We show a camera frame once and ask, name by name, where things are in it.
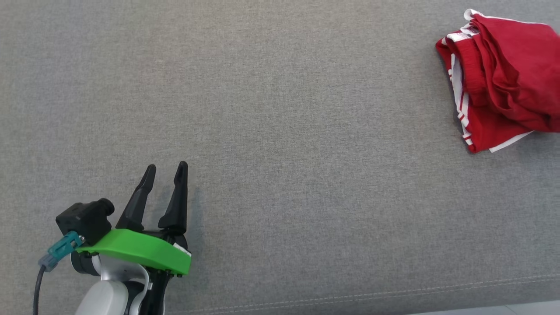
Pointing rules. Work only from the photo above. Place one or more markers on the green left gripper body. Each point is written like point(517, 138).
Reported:
point(140, 253)

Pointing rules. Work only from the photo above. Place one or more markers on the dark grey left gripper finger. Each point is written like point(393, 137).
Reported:
point(138, 205)
point(177, 205)

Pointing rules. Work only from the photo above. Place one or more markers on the grey fabric sofa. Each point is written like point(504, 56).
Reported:
point(280, 153)

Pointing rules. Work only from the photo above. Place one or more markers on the red jersey black number print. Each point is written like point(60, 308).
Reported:
point(485, 131)

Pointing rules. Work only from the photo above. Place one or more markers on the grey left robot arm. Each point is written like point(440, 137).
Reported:
point(103, 298)

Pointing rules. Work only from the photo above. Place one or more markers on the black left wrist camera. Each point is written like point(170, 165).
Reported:
point(83, 218)

